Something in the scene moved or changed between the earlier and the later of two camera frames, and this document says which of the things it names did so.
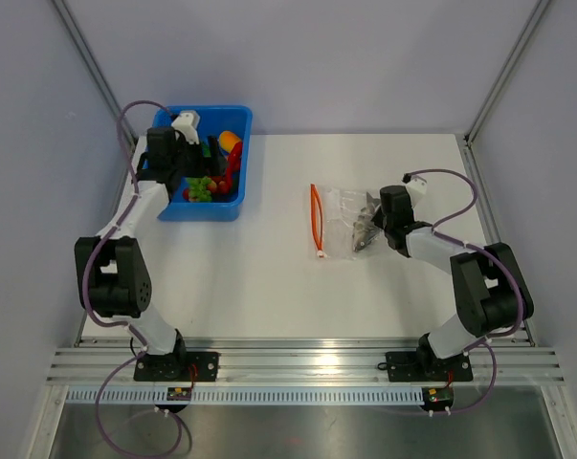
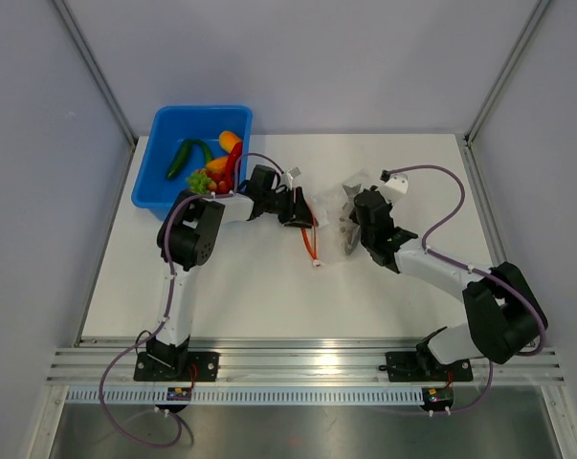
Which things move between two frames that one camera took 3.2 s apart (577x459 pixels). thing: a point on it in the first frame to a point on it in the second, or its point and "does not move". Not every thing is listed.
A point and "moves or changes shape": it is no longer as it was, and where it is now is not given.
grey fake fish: [364, 227] moves or changes shape
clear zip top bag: [342, 224] moves or changes shape
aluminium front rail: [304, 361] does not move
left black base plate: [185, 366] does not move
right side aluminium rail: [484, 202] does not move
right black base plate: [424, 365] does not move
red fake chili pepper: [234, 158] does not move
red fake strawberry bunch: [219, 185] does not move
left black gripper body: [188, 161] to [283, 206]
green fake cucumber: [206, 150] moves or changes shape
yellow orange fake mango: [228, 140] does not move
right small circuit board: [437, 398] does not move
